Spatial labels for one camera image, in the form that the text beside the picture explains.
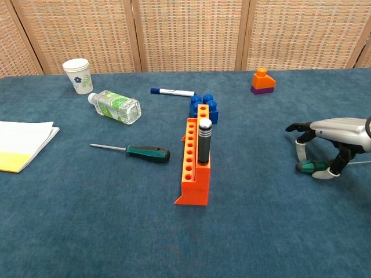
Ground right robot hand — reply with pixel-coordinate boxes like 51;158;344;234
285;116;371;180

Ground green black handled screwdriver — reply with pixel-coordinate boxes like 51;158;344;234
295;159;371;174

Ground silver black precision screwdriver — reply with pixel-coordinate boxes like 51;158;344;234
197;118;213;166

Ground orange tool rack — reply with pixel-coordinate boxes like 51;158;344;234
174;105;212;207

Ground orange and purple building block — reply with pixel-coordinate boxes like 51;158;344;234
250;67;277;96

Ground blue building block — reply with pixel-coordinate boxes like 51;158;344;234
189;93;220;125

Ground white marker blue cap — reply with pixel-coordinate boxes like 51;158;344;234
150;87;197;98

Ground clear plastic water bottle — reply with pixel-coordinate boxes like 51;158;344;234
88;90;142;126

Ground white floral paper cup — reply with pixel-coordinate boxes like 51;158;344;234
62;58;94;95

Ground blue felt tablecloth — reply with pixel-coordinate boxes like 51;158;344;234
0;68;371;278

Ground woven bamboo folding screen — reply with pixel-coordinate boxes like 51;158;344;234
0;0;371;79

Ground white yellow notepad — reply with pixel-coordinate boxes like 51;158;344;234
0;120;60;174

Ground teal black handled screwdriver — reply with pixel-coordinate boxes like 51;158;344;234
89;142;171;163

